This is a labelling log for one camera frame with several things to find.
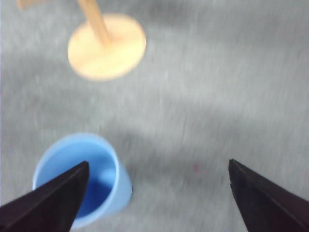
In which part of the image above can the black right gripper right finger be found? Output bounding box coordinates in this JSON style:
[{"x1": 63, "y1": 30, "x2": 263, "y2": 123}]
[{"x1": 228, "y1": 160, "x2": 309, "y2": 232}]

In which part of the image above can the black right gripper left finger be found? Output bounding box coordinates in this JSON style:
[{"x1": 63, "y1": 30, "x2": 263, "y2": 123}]
[{"x1": 0, "y1": 161, "x2": 90, "y2": 232}]

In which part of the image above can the blue ribbed cup front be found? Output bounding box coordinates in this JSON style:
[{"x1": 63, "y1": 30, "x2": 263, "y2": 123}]
[{"x1": 33, "y1": 133, "x2": 132, "y2": 230}]

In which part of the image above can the wooden mug tree stand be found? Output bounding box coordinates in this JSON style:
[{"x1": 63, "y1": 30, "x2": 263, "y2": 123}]
[{"x1": 16, "y1": 0, "x2": 146, "y2": 80}]

